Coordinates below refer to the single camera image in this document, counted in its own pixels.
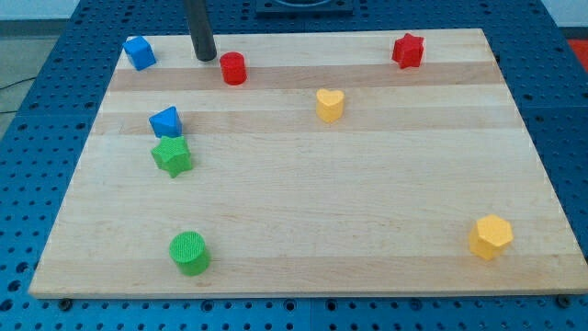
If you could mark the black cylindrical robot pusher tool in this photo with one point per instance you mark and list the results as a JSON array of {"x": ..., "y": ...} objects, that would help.
[{"x": 200, "y": 30}]

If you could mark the yellow heart block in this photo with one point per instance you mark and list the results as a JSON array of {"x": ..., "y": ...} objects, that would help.
[{"x": 330, "y": 104}]

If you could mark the blue cube block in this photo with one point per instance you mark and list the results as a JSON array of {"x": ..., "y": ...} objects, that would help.
[{"x": 140, "y": 53}]

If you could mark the green cylinder block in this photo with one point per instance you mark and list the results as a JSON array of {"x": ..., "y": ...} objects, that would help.
[{"x": 189, "y": 252}]

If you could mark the green star block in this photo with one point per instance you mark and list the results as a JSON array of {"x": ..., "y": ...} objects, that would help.
[{"x": 172, "y": 155}]

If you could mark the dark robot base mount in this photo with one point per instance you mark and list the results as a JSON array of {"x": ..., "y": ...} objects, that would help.
[{"x": 269, "y": 8}]

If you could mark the yellow hexagon block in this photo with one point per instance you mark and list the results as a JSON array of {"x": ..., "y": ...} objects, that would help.
[{"x": 490, "y": 236}]

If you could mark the blue triangle block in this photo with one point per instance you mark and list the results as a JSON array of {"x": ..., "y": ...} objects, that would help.
[{"x": 167, "y": 123}]

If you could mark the wooden board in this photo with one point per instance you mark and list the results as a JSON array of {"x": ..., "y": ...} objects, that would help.
[{"x": 377, "y": 203}]

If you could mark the red star block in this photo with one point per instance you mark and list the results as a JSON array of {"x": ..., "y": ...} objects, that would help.
[{"x": 408, "y": 51}]

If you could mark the red cylinder block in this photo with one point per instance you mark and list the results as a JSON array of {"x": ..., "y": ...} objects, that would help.
[{"x": 233, "y": 68}]

